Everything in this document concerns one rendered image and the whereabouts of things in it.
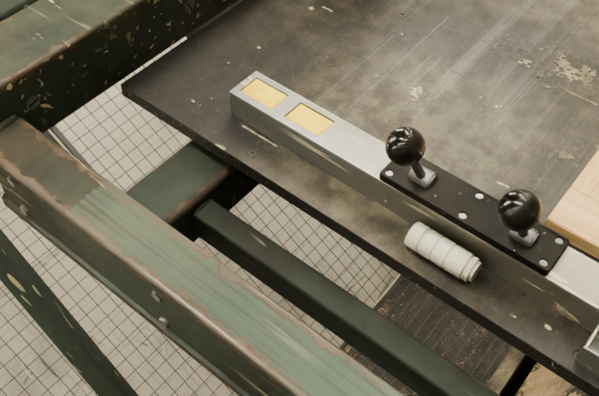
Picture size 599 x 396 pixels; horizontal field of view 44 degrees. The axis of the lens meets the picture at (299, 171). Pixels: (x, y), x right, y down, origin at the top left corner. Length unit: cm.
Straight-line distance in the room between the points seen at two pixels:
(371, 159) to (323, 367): 26
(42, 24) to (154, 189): 24
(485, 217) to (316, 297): 20
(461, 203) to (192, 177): 33
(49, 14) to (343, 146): 39
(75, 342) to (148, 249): 68
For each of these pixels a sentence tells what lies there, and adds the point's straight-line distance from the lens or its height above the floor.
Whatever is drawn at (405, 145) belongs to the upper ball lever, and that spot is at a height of 154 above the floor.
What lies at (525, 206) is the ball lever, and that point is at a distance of 65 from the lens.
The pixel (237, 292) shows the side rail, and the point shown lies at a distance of 70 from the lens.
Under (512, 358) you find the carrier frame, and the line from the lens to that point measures 205.
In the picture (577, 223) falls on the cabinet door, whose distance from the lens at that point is 84.
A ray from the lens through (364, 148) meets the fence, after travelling 83.
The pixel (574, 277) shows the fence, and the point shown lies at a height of 133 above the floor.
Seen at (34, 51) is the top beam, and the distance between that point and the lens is 91.
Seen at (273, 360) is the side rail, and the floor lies 148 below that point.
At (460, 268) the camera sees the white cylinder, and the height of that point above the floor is 140.
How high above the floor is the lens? 162
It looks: 3 degrees down
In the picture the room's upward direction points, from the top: 41 degrees counter-clockwise
